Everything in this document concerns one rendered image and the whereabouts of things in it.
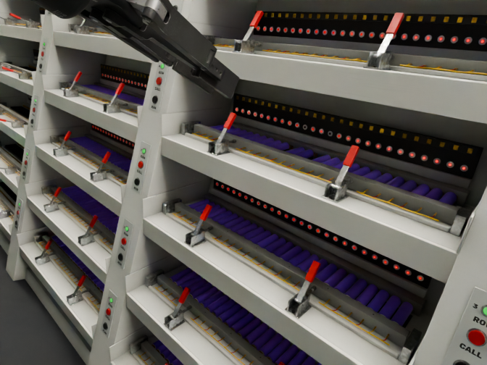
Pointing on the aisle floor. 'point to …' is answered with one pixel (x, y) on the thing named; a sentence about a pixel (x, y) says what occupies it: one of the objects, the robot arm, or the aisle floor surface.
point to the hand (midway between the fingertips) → (207, 74)
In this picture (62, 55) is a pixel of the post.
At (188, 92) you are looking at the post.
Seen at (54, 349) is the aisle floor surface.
